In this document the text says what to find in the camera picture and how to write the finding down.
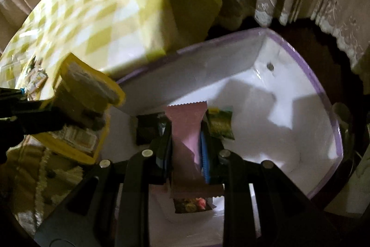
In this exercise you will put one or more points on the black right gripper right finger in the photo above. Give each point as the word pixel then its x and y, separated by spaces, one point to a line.
pixel 263 207

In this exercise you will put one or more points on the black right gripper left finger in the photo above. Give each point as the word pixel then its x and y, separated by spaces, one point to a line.
pixel 122 210

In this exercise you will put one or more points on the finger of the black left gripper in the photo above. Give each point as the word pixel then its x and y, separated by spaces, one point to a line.
pixel 20 116

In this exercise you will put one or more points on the pink snack packet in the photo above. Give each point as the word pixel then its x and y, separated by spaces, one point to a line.
pixel 187 179

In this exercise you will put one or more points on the yellow clear cookie bag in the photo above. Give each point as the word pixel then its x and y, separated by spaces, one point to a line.
pixel 83 95

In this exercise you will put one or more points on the dark colourful packet in bin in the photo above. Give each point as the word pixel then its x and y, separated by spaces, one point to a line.
pixel 193 205

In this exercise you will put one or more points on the black packet in bin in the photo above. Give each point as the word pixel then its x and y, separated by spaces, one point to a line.
pixel 150 127

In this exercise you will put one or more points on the white purple-trimmed storage bin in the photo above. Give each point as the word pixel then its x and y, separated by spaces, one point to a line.
pixel 280 113

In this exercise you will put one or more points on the green gold packet in bin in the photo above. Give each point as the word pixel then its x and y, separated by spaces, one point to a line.
pixel 219 122

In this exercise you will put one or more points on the yellow white checkered tablecloth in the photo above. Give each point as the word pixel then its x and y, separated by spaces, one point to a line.
pixel 112 36

